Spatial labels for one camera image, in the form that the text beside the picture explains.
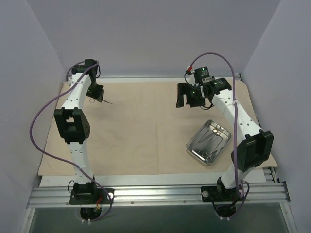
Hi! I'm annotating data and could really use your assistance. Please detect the steel surgical forceps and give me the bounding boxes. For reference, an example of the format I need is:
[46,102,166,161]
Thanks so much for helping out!
[89,98,112,104]

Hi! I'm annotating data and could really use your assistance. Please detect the steel surgical scissors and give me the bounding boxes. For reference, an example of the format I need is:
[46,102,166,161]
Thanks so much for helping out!
[197,126,224,146]

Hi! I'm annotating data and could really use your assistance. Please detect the metal instrument tray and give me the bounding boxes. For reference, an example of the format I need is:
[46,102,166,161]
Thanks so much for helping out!
[186,120,232,166]

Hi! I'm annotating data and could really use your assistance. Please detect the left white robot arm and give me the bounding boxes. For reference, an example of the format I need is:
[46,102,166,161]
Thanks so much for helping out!
[54,59,104,203]

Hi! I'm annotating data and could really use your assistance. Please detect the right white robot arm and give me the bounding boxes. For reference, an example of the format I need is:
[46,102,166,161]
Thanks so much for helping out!
[176,78,274,200]

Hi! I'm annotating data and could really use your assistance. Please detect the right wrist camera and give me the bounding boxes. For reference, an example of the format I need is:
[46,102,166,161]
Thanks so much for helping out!
[186,67,215,85]

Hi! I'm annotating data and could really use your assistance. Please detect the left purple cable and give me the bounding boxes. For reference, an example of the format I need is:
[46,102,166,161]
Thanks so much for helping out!
[29,62,114,222]

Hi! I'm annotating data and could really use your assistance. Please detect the purple cable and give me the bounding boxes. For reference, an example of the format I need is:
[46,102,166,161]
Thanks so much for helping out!
[29,62,114,222]
[187,52,251,220]

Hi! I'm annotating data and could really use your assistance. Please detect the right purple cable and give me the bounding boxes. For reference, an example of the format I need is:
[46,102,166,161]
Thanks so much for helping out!
[187,52,251,220]

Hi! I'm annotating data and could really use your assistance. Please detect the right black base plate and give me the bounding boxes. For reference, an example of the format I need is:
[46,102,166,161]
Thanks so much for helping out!
[200,186,244,202]

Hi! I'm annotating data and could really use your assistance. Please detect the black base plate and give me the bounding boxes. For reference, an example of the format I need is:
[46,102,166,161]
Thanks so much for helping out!
[69,188,113,205]
[200,186,244,202]

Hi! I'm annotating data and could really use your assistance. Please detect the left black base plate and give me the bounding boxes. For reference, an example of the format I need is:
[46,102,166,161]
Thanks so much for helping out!
[69,188,113,205]

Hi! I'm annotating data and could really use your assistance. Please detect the front aluminium rail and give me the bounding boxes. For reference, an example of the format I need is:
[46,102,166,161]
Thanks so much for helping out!
[27,183,290,208]

